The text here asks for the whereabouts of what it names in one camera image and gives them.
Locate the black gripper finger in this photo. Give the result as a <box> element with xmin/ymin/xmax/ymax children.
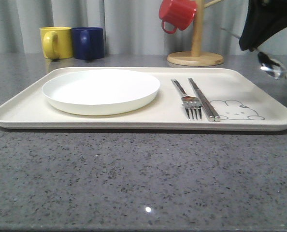
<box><xmin>239</xmin><ymin>0</ymin><xmax>269</xmax><ymax>51</ymax></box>
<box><xmin>245</xmin><ymin>0</ymin><xmax>287</xmax><ymax>52</ymax></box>

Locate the silver metal spoon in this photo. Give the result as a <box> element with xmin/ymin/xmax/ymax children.
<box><xmin>220</xmin><ymin>27</ymin><xmax>287</xmax><ymax>80</ymax></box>

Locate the silver metal fork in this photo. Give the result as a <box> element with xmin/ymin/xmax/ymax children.
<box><xmin>171</xmin><ymin>79</ymin><xmax>202</xmax><ymax>120</ymax></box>

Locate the silver metal chopstick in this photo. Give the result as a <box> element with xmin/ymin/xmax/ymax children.
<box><xmin>188</xmin><ymin>78</ymin><xmax>215</xmax><ymax>122</ymax></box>
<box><xmin>190</xmin><ymin>77</ymin><xmax>221</xmax><ymax>122</ymax></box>

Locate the white round plate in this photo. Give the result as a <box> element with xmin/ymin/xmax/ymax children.
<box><xmin>42</xmin><ymin>69</ymin><xmax>160</xmax><ymax>116</ymax></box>

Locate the red ribbed mug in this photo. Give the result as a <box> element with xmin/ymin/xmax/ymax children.
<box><xmin>158</xmin><ymin>0</ymin><xmax>197</xmax><ymax>34</ymax></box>

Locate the wooden mug tree stand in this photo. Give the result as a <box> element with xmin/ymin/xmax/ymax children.
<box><xmin>167</xmin><ymin>0</ymin><xmax>224</xmax><ymax>67</ymax></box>

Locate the cream rabbit print tray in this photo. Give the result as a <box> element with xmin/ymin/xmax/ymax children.
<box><xmin>0</xmin><ymin>67</ymin><xmax>287</xmax><ymax>131</ymax></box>

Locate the grey pleated curtain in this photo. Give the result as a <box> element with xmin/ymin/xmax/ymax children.
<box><xmin>0</xmin><ymin>0</ymin><xmax>287</xmax><ymax>56</ymax></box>

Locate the navy blue mug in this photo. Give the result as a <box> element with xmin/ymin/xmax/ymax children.
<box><xmin>71</xmin><ymin>27</ymin><xmax>105</xmax><ymax>60</ymax></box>

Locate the yellow mug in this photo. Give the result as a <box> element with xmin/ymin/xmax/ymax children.
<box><xmin>40</xmin><ymin>27</ymin><xmax>73</xmax><ymax>59</ymax></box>

